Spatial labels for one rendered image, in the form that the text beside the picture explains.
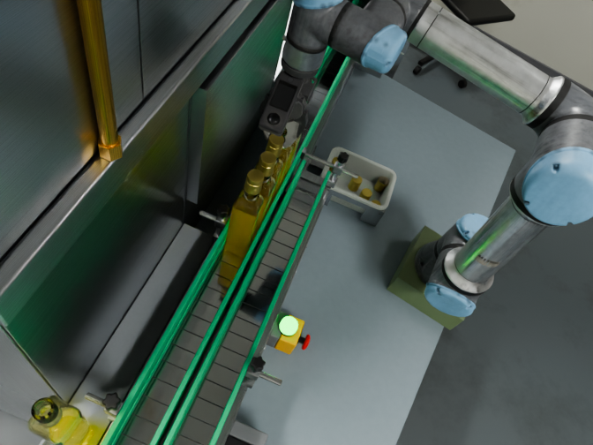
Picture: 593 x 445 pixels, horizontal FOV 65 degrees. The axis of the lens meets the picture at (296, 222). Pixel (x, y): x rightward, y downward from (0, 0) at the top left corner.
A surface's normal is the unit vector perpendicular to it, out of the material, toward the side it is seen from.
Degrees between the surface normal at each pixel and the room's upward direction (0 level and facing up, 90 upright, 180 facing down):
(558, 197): 85
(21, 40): 90
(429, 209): 0
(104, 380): 0
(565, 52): 90
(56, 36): 90
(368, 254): 0
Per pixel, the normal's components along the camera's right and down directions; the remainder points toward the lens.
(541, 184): -0.44, 0.62
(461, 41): -0.14, 0.18
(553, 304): 0.22, -0.54
